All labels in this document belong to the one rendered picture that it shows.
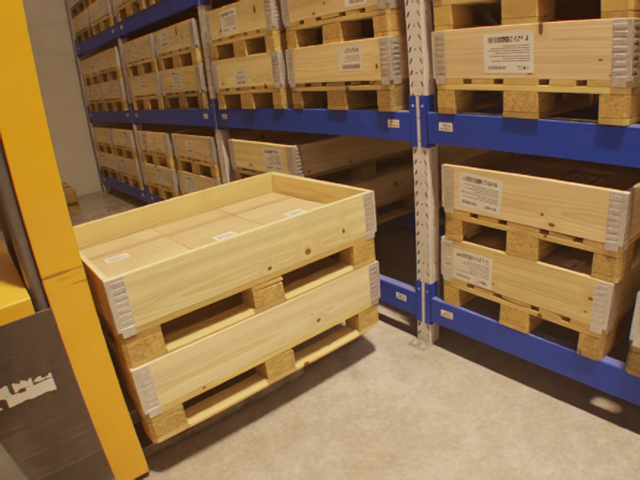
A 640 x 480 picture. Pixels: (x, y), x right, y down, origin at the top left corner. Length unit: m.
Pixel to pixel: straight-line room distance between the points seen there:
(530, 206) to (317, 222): 0.84
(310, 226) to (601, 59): 1.22
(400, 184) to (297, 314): 1.81
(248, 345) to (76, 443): 0.72
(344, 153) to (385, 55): 1.05
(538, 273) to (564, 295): 0.13
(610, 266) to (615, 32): 0.79
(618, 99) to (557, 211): 0.46
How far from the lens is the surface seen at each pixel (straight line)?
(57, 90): 7.56
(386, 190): 3.53
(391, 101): 2.32
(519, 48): 1.94
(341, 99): 2.57
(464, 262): 2.28
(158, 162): 5.04
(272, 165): 3.17
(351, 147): 3.25
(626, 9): 1.80
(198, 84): 3.91
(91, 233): 2.41
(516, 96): 1.95
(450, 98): 2.12
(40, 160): 1.58
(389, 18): 2.32
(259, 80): 3.15
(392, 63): 2.31
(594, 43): 1.82
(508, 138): 2.00
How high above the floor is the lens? 1.43
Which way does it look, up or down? 21 degrees down
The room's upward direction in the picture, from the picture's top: 6 degrees counter-clockwise
